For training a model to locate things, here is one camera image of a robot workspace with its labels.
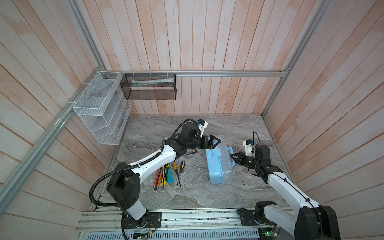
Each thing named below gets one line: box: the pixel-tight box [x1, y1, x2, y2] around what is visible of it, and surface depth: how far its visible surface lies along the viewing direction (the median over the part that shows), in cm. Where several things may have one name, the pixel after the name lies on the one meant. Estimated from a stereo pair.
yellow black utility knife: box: [161, 164, 170, 189], surface depth 89 cm
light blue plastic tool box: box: [205, 135, 236, 184], surface depth 80 cm
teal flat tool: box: [167, 165, 174, 186], surface depth 90 cm
